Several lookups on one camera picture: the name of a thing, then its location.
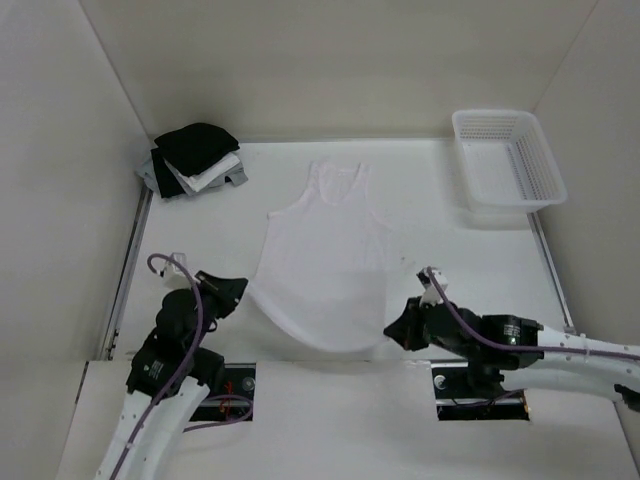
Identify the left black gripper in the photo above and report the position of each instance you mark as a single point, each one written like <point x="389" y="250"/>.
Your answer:
<point x="227" y="290"/>

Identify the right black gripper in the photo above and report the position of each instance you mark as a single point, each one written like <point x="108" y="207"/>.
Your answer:
<point x="405" y="328"/>

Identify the white tank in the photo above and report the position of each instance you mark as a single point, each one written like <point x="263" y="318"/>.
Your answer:
<point x="322" y="276"/>
<point x="213" y="177"/>

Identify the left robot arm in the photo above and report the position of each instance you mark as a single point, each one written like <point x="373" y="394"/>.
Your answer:
<point x="175" y="385"/>

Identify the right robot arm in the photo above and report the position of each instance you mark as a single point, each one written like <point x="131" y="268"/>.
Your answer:
<point x="506" y="353"/>

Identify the white folded tank top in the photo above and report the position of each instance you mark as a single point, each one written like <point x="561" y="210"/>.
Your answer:
<point x="213" y="177"/>

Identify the lower black folded tank top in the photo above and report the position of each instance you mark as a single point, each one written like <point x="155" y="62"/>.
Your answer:
<point x="168" y="185"/>

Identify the black folded tank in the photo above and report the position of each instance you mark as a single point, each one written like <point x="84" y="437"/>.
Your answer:
<point x="168" y="185"/>
<point x="196" y="147"/>

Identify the grey folded tank top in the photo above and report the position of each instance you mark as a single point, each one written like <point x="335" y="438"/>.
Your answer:
<point x="235" y="176"/>

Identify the white plastic basket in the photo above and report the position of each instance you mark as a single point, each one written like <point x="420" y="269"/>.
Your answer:
<point x="506" y="162"/>

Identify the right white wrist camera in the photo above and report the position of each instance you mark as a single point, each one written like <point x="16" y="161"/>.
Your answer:
<point x="434" y="284"/>

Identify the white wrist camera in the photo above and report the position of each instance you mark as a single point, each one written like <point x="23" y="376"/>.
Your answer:
<point x="171" y="273"/>
<point x="434" y="284"/>

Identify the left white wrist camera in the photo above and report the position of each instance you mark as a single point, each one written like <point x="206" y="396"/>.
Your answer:
<point x="171" y="273"/>

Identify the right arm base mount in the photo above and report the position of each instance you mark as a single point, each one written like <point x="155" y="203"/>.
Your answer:
<point x="480" y="400"/>

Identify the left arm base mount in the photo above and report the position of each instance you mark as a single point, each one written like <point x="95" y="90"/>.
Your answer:
<point x="230" y="400"/>

